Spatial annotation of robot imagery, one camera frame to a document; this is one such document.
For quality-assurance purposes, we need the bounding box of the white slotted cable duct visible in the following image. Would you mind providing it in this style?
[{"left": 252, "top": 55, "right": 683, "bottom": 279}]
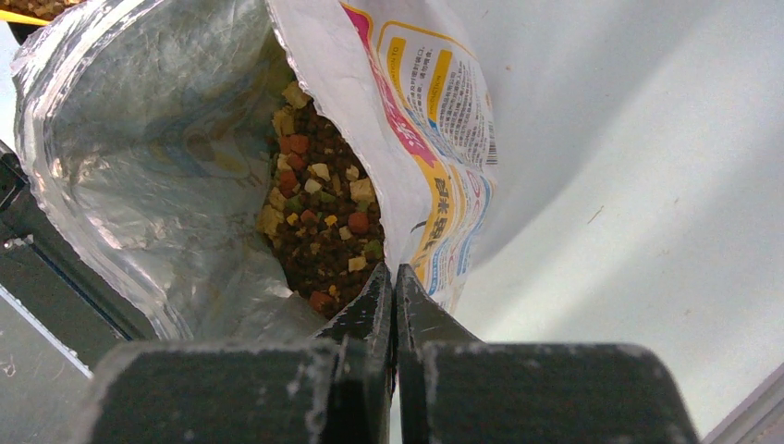
[{"left": 1, "top": 286, "right": 92, "bottom": 379}]

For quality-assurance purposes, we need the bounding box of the cat food bag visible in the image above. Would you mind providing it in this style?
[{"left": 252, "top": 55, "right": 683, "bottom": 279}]
[{"left": 12, "top": 1, "right": 497, "bottom": 340}]

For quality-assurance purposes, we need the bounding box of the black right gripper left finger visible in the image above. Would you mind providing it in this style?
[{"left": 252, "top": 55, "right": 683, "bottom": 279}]
[{"left": 70, "top": 265, "right": 394, "bottom": 443}]

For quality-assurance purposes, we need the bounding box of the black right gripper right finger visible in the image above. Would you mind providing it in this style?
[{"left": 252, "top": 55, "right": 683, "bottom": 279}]
[{"left": 395, "top": 265, "right": 698, "bottom": 443}]

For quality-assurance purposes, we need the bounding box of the yellow plastic food scoop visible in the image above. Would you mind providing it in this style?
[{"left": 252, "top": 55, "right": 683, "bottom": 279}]
[{"left": 0, "top": 10, "right": 48, "bottom": 27}]

